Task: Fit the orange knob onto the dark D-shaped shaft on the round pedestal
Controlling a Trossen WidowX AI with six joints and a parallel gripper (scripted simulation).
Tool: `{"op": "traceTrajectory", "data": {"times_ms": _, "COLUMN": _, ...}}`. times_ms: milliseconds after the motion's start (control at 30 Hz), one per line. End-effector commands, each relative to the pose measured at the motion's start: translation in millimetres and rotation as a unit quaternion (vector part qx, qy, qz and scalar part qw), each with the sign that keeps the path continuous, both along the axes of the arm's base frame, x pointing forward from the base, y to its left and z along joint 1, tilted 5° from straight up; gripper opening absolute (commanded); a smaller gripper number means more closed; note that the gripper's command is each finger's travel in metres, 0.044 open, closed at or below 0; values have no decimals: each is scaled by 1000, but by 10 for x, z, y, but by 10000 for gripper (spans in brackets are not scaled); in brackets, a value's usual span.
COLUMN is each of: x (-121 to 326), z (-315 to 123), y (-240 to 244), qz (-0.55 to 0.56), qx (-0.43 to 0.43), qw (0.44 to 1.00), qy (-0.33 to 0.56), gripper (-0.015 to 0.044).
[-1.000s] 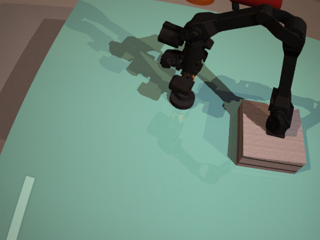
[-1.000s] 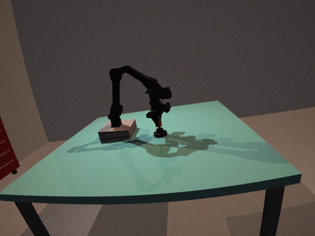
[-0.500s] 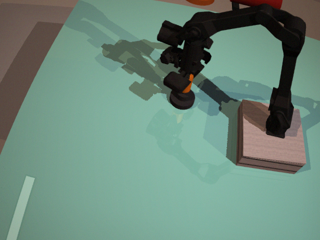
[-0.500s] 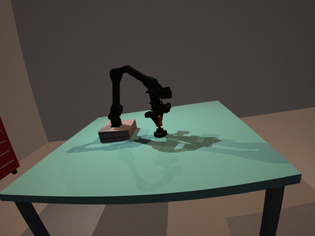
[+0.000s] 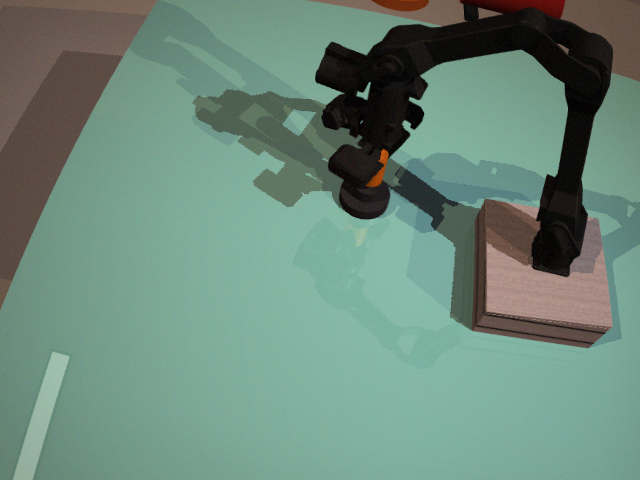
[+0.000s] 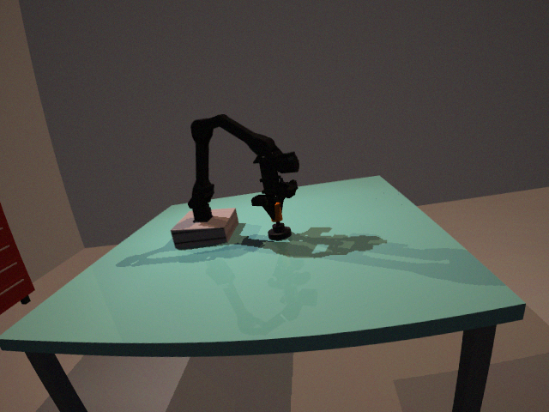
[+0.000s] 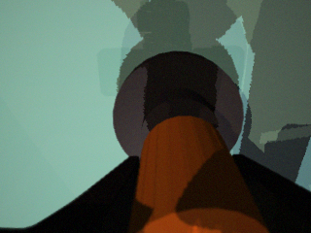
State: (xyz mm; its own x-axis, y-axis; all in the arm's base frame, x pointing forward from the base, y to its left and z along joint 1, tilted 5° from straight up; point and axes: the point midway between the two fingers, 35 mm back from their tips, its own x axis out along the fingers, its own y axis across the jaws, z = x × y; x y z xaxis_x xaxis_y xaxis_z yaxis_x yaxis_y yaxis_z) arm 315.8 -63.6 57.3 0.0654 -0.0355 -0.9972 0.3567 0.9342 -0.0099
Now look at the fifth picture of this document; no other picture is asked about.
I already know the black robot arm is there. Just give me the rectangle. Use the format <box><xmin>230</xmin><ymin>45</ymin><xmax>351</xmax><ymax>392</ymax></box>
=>
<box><xmin>315</xmin><ymin>7</ymin><xmax>613</xmax><ymax>277</ymax></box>

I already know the orange knob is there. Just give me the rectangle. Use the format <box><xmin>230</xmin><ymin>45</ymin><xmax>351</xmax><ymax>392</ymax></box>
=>
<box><xmin>366</xmin><ymin>150</ymin><xmax>389</xmax><ymax>187</ymax></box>

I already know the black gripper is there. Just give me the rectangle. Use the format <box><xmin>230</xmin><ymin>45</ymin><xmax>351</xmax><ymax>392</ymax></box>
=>
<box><xmin>328</xmin><ymin>100</ymin><xmax>424</xmax><ymax>188</ymax></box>

